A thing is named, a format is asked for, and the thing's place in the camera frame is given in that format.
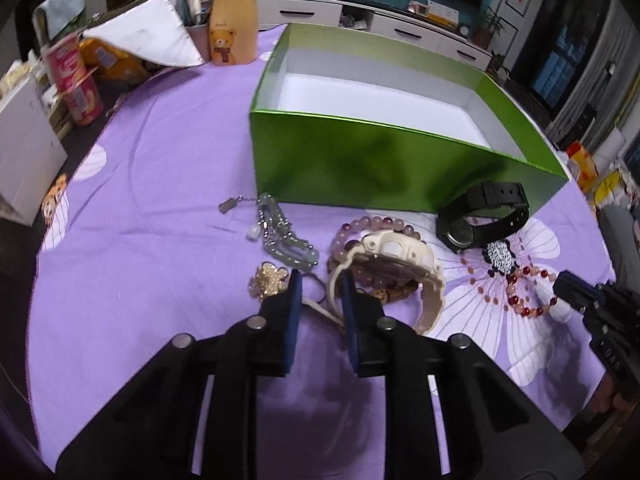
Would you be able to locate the yellow bag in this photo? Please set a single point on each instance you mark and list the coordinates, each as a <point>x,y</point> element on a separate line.
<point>610,187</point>

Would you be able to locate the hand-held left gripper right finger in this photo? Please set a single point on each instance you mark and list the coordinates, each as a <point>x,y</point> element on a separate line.
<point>350,320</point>

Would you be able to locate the beige bear print bottle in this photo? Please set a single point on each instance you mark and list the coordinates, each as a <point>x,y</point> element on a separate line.
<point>232,25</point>

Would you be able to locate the green cardboard box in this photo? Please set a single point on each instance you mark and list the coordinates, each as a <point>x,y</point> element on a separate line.
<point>350,160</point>

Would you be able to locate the black wrist watch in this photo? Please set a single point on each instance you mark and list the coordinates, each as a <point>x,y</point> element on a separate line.
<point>500,195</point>

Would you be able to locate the white paper sheet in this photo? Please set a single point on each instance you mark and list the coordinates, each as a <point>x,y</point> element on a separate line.
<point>145,30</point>

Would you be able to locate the cream wrist watch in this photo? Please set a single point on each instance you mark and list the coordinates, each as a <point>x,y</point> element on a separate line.
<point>395,255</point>

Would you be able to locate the white cardboard box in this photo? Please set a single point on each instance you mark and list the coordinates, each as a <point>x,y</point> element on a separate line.
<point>25,160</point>

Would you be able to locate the yellow books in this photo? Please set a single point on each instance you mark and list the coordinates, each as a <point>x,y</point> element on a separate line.
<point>442,14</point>

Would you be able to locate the small potted plant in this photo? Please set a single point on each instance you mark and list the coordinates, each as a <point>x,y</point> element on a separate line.
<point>499,65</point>

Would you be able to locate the red snack canister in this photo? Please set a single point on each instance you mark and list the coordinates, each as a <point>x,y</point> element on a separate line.
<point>65,62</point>
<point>85,102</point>

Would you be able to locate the black and white brooch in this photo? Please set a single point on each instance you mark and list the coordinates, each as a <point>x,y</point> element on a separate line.
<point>500,257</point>

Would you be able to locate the gold flower brooch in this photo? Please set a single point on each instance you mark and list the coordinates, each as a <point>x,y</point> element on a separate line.
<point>267,280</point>

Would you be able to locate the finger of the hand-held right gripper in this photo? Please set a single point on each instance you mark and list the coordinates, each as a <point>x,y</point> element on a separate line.
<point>575,292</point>

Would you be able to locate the pink small device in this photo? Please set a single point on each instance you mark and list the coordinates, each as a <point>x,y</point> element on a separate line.
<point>419,9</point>

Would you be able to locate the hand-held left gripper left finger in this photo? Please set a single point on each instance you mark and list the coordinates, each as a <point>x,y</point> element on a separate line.
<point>294,310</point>

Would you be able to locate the tall potted plant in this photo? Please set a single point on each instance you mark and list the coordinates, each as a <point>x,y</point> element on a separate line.
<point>487,27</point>

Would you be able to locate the grey pen holder cup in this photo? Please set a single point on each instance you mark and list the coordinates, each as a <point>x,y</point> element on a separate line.
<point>199,42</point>

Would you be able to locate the orange yellow carton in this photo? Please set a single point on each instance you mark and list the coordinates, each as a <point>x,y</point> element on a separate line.
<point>582,165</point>

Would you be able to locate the white tv cabinet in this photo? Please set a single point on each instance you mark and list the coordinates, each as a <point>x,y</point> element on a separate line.
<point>300,10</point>

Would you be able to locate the purple floral tablecloth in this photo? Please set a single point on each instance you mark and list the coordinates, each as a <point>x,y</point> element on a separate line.
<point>150,210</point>

